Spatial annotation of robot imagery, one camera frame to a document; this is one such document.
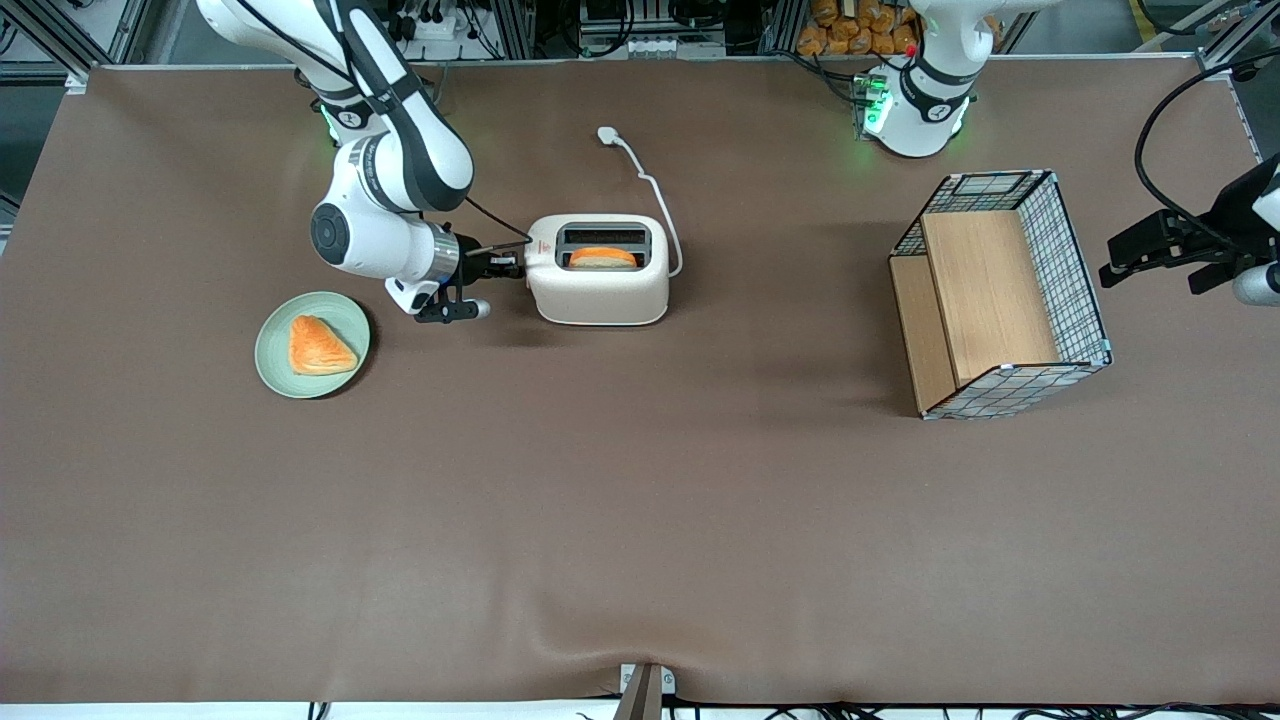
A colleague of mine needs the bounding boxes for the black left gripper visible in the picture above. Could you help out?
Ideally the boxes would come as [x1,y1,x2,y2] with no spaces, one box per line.
[1100,152,1280,297]

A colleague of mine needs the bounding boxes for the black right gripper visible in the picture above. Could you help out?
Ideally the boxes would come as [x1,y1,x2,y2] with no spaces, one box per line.
[455,232,528,293]

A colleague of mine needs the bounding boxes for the cream white toaster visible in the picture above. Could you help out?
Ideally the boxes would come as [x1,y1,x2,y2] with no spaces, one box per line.
[524,213,671,327]

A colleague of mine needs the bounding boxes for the orange triangular pastry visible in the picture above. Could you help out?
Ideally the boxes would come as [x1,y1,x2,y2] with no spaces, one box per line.
[288,315,359,377]

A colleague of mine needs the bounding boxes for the light wooden shelf insert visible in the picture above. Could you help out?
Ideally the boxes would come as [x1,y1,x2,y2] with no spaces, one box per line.
[889,208,1061,413]

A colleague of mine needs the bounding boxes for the pale green round plate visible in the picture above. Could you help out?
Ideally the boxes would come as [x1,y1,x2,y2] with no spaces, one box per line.
[254,291,372,400]

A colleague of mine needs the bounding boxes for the white power strip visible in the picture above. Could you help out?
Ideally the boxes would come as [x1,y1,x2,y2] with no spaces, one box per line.
[395,0,476,41]

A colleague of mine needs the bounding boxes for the grey electronics unit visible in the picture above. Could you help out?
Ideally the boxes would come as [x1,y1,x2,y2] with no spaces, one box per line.
[580,0,726,58]

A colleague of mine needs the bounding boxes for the brown table mat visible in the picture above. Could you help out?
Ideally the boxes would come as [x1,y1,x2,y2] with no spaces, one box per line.
[0,55,1280,706]

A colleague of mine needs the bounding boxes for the pile of orange bread rolls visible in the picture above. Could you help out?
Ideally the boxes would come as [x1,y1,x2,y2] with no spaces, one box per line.
[795,0,921,57]

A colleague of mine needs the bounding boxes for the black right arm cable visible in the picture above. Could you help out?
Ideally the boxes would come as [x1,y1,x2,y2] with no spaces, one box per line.
[225,0,533,251]

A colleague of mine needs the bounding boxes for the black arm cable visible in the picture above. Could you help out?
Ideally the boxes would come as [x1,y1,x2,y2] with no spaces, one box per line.
[225,0,533,251]
[1134,58,1280,251]

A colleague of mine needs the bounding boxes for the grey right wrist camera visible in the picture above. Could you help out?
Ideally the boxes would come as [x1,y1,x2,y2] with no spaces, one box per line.
[415,297,492,324]

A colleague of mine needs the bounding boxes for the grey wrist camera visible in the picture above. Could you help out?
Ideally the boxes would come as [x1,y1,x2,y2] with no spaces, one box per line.
[415,297,492,324]
[1232,262,1280,307]

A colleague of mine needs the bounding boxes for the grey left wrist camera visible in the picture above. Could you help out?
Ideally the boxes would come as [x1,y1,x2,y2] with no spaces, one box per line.
[1232,262,1280,307]

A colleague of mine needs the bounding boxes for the black wire mesh basket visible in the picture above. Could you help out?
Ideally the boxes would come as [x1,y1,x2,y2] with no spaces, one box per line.
[888,169,1114,421]

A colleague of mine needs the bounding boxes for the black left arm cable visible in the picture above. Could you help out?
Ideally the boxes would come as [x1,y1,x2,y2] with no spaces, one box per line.
[1134,58,1280,251]

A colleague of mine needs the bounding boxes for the white toaster power cable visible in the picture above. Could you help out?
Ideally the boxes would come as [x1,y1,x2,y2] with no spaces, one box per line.
[597,126,684,279]

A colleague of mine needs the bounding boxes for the aluminium frame profile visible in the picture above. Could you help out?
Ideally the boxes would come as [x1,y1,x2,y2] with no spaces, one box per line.
[0,0,151,86]
[1130,0,1280,71]

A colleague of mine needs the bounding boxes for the metal table edge bracket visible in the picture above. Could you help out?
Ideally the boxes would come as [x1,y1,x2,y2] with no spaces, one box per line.
[618,662,677,720]

